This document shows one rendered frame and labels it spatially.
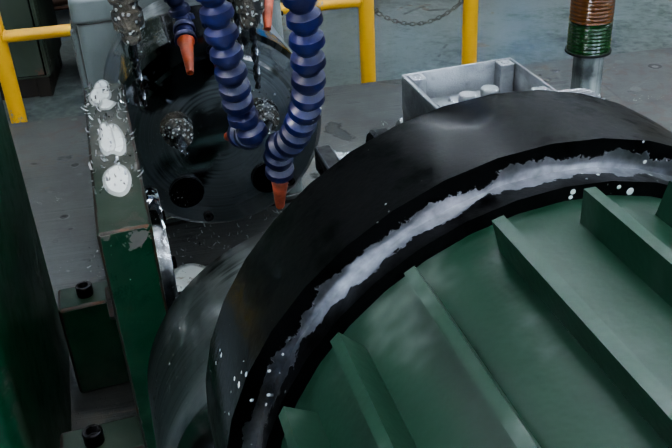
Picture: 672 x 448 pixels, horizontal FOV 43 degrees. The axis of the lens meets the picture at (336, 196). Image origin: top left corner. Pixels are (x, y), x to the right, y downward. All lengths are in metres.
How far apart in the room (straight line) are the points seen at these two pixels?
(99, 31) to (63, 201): 0.36
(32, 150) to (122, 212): 0.99
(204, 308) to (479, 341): 0.38
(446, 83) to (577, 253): 0.69
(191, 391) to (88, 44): 0.74
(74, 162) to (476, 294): 1.39
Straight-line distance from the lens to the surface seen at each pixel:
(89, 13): 1.17
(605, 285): 0.19
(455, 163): 0.21
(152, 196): 0.79
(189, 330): 0.55
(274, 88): 1.00
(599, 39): 1.23
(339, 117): 1.60
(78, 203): 1.42
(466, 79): 0.88
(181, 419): 0.52
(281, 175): 0.63
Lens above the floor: 1.46
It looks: 30 degrees down
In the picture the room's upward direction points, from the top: 3 degrees counter-clockwise
